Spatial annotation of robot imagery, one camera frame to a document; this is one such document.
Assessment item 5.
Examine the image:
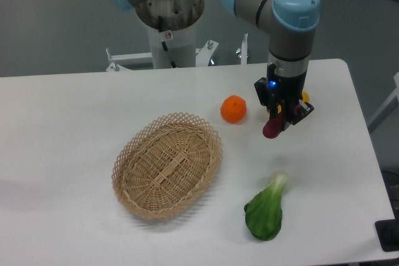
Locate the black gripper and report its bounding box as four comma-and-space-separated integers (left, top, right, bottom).
254, 63, 314, 130

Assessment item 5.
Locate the purple sweet potato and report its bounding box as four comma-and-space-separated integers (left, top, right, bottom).
262, 113, 284, 139

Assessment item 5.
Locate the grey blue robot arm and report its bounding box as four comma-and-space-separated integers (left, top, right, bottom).
112, 0, 320, 138

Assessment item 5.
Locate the yellow fruit behind gripper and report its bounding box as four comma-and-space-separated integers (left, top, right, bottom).
302, 91, 310, 102

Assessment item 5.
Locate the orange tangerine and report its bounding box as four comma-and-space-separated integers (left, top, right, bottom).
220, 95, 247, 123

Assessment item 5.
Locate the green bok choy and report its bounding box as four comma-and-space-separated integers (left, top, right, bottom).
244, 171, 288, 241

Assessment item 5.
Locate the woven wicker basket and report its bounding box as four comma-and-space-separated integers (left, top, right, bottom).
112, 113, 223, 220

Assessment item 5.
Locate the black device at table edge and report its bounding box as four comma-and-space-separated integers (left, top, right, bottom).
375, 219, 398, 252

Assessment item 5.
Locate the white metal base frame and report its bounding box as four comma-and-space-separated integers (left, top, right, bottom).
105, 32, 250, 72

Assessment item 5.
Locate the white frame at right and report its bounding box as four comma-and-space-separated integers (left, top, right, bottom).
367, 73, 398, 134

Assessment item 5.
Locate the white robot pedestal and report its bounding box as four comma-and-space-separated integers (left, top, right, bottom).
135, 0, 204, 52

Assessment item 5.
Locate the black cable on pedestal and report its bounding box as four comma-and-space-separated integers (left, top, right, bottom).
157, 16, 178, 69

